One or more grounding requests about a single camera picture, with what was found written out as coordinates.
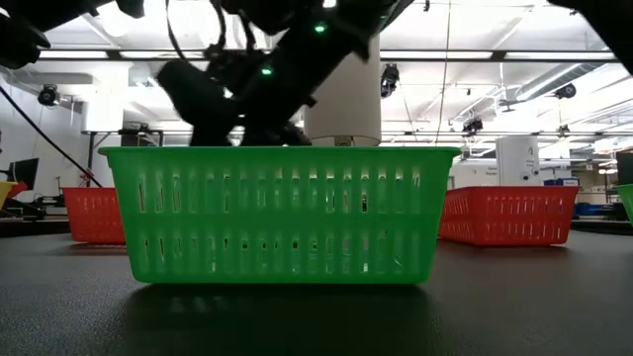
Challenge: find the white cylindrical lamp shade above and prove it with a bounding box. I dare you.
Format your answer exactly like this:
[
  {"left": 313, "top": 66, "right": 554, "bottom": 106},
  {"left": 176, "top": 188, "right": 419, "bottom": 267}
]
[{"left": 303, "top": 34, "right": 383, "bottom": 147}]

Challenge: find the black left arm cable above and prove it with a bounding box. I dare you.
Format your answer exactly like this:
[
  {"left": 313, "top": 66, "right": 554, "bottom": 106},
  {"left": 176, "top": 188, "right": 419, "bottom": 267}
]
[{"left": 164, "top": 0, "right": 228, "bottom": 68}]

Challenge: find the ceiling light strip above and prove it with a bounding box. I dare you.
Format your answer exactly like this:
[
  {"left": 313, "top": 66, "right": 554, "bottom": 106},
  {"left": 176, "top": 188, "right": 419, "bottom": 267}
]
[
  {"left": 379, "top": 49, "right": 495, "bottom": 61},
  {"left": 504, "top": 50, "right": 617, "bottom": 62},
  {"left": 119, "top": 49, "right": 205, "bottom": 60},
  {"left": 38, "top": 48, "right": 110, "bottom": 60}
]

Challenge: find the black metal stand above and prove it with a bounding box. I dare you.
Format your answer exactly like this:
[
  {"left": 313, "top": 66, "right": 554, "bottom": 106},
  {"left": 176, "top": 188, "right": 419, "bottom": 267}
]
[{"left": 79, "top": 128, "right": 165, "bottom": 188}]

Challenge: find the black diagonal frame strut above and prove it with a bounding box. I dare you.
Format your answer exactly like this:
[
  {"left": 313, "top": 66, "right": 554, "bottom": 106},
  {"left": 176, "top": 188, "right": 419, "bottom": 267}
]
[{"left": 0, "top": 84, "right": 104, "bottom": 189}]

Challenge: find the red slotted plastic basket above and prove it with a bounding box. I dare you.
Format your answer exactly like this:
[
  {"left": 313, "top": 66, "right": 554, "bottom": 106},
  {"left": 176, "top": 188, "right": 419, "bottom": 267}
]
[
  {"left": 437, "top": 185, "right": 580, "bottom": 247},
  {"left": 62, "top": 186, "right": 127, "bottom": 245}
]

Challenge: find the white column with signs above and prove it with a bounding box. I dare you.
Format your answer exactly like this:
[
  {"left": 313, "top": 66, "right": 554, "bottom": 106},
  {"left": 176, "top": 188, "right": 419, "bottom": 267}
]
[{"left": 496, "top": 135, "right": 542, "bottom": 188}]

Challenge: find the green slotted plastic basket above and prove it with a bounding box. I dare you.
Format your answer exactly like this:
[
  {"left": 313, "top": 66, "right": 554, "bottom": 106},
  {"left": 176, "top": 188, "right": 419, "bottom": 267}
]
[
  {"left": 97, "top": 145, "right": 462, "bottom": 286},
  {"left": 615, "top": 183, "right": 633, "bottom": 223}
]

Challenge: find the yellow slotted plastic basket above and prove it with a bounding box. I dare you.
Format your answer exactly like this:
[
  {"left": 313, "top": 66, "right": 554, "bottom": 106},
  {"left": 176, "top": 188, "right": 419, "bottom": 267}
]
[{"left": 0, "top": 181, "right": 19, "bottom": 210}]

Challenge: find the black computer monitor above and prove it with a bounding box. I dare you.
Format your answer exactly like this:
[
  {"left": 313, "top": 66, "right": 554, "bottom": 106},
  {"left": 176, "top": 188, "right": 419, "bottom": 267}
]
[
  {"left": 615, "top": 150, "right": 633, "bottom": 187},
  {"left": 5, "top": 157, "right": 41, "bottom": 192}
]

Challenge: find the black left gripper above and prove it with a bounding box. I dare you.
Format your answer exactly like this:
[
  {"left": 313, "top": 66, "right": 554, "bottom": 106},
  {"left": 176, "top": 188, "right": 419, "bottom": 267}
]
[{"left": 156, "top": 46, "right": 317, "bottom": 147}]

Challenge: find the silver ventilation duct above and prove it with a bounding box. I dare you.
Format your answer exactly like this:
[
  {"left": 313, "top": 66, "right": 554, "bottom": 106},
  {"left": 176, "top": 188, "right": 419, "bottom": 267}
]
[{"left": 498, "top": 61, "right": 612, "bottom": 108}]

